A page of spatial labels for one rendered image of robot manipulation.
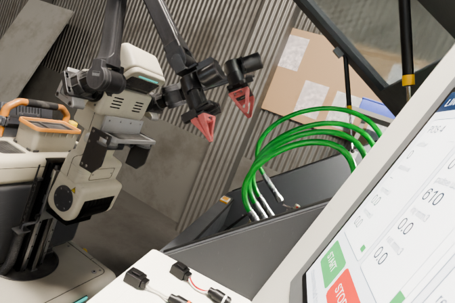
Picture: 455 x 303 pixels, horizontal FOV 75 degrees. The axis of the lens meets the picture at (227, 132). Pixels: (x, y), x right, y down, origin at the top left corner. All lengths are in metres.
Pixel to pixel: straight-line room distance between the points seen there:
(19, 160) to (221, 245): 1.03
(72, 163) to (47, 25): 3.14
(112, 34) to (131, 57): 0.15
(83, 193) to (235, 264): 0.81
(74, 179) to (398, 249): 1.19
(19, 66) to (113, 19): 3.21
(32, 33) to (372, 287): 4.33
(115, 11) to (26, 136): 0.73
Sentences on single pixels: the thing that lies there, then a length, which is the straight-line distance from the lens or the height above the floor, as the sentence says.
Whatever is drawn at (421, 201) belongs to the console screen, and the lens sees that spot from 0.29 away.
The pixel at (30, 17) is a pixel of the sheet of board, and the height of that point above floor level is 1.43.
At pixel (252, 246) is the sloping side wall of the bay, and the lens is 0.60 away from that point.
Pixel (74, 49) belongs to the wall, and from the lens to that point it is 4.33.
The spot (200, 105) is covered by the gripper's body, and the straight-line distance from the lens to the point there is 0.82.
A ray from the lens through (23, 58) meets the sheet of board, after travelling 4.28.
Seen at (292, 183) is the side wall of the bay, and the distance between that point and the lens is 1.23.
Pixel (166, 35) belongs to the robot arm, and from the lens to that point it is 0.95.
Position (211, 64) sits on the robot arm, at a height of 1.39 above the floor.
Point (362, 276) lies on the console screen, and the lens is 0.29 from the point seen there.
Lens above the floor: 1.31
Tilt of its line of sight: 5 degrees down
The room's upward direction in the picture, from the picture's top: 21 degrees clockwise
